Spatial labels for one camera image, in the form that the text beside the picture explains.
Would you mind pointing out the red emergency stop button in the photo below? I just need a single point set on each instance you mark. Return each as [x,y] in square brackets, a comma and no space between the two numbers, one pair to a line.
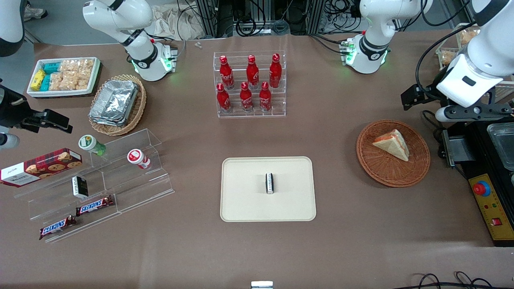
[482,188]

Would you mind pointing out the small black box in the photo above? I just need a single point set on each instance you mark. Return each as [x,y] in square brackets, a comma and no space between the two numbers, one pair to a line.
[80,187]

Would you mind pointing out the red cola bottle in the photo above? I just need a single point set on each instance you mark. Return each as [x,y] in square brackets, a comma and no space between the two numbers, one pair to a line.
[252,74]
[226,74]
[246,99]
[275,72]
[265,98]
[223,100]

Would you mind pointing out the clear acrylic bottle rack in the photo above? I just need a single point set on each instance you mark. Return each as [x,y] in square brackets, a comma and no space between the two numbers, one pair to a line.
[249,114]

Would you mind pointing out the steel pan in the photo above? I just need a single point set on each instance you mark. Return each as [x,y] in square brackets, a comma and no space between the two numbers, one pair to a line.
[502,144]

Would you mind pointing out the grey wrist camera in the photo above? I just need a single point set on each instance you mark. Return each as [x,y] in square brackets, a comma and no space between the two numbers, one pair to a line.
[474,113]
[9,141]

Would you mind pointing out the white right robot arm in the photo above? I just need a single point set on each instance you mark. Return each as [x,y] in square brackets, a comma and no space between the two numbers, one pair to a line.
[136,40]

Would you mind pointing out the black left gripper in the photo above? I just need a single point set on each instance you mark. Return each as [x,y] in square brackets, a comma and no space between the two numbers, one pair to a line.
[426,94]

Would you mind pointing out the clear rice cracker bag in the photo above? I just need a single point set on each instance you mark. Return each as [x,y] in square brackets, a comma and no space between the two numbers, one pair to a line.
[84,79]
[56,81]
[70,80]
[76,65]

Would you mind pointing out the yellow panel control box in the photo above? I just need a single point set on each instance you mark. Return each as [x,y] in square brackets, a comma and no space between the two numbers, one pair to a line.
[492,216]

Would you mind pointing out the brown snickers bar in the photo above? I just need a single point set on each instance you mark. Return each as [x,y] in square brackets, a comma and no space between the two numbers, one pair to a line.
[94,206]
[57,227]

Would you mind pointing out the teal snack packet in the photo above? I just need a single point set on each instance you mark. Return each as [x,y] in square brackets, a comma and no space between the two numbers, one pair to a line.
[45,83]
[51,67]

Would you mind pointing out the oval light wicker basket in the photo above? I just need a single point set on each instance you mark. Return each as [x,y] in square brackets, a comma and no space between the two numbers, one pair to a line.
[138,108]

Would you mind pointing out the black countertop appliance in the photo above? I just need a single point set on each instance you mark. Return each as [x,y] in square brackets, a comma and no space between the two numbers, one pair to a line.
[478,160]

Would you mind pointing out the green cup white lid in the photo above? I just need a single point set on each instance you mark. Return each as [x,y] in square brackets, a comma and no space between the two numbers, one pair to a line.
[91,144]

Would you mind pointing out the triangular sandwich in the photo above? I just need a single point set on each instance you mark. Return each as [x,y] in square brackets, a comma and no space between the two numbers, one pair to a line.
[393,145]

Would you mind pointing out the red tartan cookie box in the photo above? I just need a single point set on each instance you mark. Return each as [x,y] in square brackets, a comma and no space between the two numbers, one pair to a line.
[40,166]

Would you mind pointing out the clear fried snack bag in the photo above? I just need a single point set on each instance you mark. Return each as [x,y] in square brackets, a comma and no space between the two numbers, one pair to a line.
[447,58]
[468,37]

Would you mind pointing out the stacked aluminium foil trays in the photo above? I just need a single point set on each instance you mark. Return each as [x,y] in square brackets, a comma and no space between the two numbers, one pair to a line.
[114,102]

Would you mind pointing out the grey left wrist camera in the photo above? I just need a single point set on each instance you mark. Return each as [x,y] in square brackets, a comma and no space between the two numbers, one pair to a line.
[474,113]

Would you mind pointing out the yellow snack packet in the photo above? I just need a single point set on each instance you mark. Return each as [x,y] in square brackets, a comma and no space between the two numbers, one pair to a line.
[38,79]

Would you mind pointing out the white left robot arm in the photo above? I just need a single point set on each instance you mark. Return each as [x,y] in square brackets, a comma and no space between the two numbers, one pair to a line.
[373,40]

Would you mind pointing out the grey metal bracket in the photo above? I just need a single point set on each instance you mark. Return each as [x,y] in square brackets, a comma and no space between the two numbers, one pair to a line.
[459,148]

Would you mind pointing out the red white small bottle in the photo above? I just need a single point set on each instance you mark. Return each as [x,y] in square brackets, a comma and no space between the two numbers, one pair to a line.
[137,157]

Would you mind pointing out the grey shoe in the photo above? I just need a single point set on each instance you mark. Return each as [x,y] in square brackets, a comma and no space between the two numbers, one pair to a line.
[35,12]

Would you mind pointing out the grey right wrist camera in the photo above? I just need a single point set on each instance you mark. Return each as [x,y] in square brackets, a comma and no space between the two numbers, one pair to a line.
[9,141]

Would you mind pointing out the round brown wicker basket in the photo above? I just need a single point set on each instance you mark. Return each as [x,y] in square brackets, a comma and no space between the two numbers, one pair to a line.
[385,172]

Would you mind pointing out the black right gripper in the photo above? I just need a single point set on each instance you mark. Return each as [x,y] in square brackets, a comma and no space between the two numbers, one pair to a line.
[12,109]

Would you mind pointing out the small black white packet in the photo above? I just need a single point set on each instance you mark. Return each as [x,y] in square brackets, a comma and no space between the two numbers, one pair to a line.
[270,184]

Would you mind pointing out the beige crumpled cloth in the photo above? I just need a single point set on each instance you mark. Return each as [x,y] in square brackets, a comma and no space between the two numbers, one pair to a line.
[172,22]

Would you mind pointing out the clear acrylic step shelf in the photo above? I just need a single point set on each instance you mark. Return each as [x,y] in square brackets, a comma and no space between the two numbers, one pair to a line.
[132,188]

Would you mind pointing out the beige plastic tray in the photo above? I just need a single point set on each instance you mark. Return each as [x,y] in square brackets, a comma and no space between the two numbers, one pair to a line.
[245,200]

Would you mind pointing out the white rectangular snack tray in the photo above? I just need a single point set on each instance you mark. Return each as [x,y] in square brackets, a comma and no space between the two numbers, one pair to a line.
[60,93]

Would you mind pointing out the small silver white device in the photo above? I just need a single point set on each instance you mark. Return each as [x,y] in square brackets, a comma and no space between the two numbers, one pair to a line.
[262,285]

